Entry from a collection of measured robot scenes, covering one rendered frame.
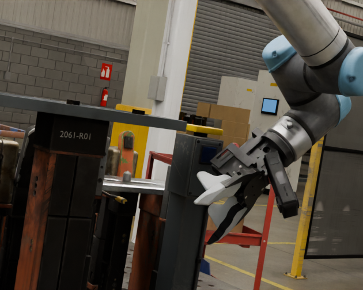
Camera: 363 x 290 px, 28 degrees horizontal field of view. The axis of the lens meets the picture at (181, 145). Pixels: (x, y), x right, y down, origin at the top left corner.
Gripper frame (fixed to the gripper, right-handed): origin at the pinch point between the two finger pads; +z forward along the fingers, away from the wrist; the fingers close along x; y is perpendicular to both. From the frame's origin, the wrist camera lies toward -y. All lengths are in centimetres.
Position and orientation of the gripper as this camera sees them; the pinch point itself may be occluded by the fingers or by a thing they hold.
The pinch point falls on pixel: (203, 228)
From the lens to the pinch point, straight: 121.9
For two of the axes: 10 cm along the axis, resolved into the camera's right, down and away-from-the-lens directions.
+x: -1.7, -5.4, -8.2
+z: -7.4, 6.2, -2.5
